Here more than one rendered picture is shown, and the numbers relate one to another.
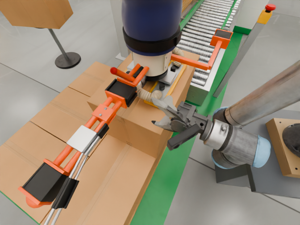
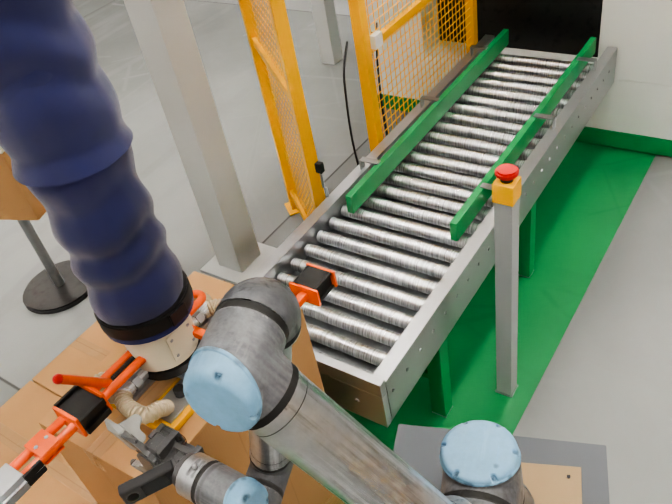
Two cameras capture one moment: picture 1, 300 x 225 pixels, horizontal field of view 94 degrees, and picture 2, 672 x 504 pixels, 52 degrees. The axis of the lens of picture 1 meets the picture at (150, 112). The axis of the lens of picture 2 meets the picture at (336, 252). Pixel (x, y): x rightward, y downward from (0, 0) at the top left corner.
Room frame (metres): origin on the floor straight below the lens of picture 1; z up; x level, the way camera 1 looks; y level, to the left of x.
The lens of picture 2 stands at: (-0.51, -0.74, 2.24)
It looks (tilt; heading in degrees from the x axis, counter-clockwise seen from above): 40 degrees down; 13
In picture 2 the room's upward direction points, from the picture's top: 12 degrees counter-clockwise
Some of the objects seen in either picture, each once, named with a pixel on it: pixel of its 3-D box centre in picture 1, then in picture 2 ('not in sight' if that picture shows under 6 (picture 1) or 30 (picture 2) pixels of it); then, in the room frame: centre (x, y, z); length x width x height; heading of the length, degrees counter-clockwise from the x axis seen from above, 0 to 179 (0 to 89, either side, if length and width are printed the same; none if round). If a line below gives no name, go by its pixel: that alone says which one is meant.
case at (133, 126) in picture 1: (150, 97); (198, 409); (0.59, 0.00, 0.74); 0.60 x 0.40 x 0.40; 153
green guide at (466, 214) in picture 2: (232, 12); (542, 124); (2.17, -1.13, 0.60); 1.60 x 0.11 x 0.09; 152
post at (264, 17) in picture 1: (234, 65); (506, 298); (1.22, -0.89, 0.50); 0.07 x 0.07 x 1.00; 62
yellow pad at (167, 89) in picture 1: (167, 79); (200, 373); (0.53, -0.09, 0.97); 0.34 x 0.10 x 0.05; 153
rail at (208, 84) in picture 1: (228, 34); (524, 192); (1.82, -1.01, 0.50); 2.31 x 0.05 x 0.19; 152
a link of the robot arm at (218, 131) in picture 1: (214, 133); (197, 476); (0.18, -0.21, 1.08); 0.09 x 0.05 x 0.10; 153
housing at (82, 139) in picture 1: (84, 140); (5, 487); (0.16, 0.21, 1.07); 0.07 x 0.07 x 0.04; 63
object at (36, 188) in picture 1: (47, 181); not in sight; (0.05, 0.27, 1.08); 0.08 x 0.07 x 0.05; 153
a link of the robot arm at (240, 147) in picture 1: (242, 145); (231, 496); (0.14, -0.28, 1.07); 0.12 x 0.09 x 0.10; 63
